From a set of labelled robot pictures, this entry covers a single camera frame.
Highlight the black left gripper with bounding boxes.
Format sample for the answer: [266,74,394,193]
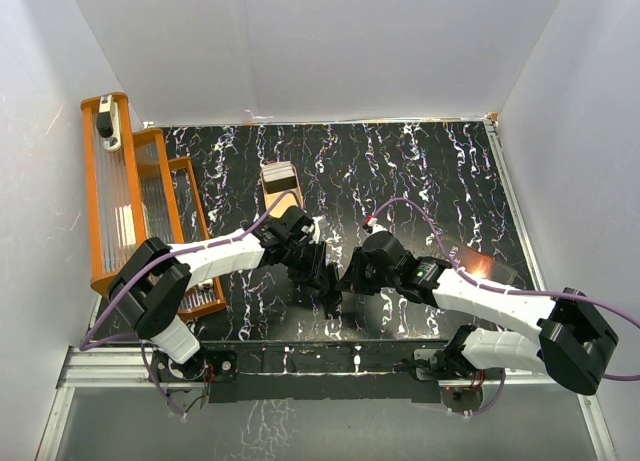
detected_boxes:
[281,239,328,291]

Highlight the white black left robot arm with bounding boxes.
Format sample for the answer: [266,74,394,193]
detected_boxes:
[107,206,339,380]

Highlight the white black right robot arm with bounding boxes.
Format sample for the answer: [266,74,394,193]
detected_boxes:
[336,230,619,396]

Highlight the white stack of cards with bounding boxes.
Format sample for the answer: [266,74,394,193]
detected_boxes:
[261,162,296,183]

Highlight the orange tiered acrylic rack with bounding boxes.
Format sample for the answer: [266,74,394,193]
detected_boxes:
[81,92,209,295]

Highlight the white device on rack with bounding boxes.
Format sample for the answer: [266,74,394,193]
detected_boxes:
[96,94,122,152]

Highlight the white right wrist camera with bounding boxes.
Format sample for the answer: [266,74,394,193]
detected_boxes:
[363,217,387,235]

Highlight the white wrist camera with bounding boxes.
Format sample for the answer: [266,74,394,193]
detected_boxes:
[301,216,323,244]
[363,217,387,235]

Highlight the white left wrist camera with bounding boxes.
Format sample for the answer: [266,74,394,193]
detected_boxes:
[301,216,323,244]

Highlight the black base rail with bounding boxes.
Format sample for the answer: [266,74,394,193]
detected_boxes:
[149,339,506,405]

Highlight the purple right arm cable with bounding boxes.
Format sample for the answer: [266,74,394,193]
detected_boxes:
[367,197,640,417]

